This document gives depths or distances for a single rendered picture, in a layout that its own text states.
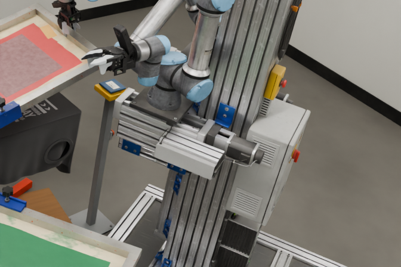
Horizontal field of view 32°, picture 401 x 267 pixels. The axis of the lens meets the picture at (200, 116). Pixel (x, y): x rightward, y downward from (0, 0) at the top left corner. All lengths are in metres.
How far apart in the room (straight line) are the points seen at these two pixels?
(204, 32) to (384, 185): 2.83
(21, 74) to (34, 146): 0.35
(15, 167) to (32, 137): 0.17
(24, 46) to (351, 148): 2.94
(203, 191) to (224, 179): 0.14
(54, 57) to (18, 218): 0.87
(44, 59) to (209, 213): 1.07
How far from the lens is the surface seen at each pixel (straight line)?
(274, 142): 3.03
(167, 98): 2.94
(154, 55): 2.54
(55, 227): 2.74
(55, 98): 3.49
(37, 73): 3.25
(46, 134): 3.35
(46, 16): 3.53
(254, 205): 3.24
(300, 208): 4.72
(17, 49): 3.41
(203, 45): 2.73
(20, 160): 3.36
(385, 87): 6.03
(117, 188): 4.47
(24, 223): 2.78
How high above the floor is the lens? 2.87
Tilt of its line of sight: 33 degrees down
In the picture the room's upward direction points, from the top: 14 degrees clockwise
